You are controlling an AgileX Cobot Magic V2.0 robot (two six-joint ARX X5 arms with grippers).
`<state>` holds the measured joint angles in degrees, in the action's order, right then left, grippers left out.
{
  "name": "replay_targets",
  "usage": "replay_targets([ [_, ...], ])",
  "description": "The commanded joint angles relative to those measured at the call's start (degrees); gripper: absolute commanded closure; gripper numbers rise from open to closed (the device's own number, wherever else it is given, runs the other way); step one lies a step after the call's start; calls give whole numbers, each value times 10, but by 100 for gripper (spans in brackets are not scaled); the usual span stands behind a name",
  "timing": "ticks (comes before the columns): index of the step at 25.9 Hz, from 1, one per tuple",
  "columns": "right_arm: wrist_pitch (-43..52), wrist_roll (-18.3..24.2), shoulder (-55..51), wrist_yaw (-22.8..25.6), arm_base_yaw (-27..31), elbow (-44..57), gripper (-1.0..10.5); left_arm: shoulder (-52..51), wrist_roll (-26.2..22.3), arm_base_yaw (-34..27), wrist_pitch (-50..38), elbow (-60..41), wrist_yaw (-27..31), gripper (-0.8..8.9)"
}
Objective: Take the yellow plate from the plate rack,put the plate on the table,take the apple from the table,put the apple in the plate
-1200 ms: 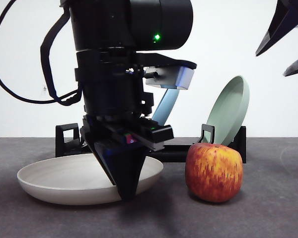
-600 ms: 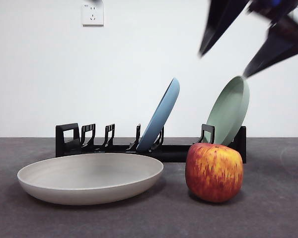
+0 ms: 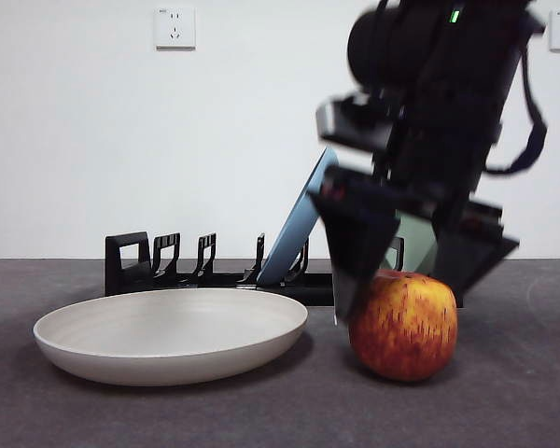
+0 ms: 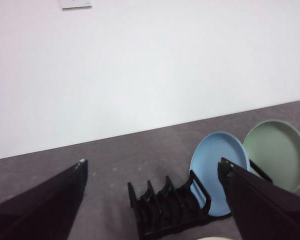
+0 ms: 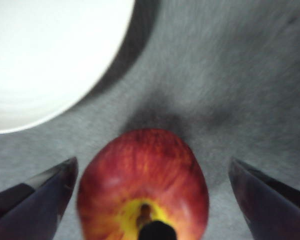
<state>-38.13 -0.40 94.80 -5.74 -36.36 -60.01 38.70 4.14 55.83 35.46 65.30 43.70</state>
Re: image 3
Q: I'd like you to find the blue plate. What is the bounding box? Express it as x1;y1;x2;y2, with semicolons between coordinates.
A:
256;147;340;286

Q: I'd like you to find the black plate rack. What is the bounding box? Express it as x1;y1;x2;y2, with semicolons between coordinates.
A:
104;231;466;309

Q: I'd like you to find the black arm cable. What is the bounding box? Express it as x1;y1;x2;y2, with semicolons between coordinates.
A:
484;44;550;176

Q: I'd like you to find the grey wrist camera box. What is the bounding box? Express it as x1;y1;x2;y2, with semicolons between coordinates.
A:
315;91;405;153

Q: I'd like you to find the green plate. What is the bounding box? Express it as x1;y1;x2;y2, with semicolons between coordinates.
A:
383;210;441;276

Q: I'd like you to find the pale cream-yellow plate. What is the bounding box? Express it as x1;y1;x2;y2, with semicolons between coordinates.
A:
32;287;309;387

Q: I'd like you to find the red-yellow apple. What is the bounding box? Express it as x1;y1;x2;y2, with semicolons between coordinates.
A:
348;269;459;383

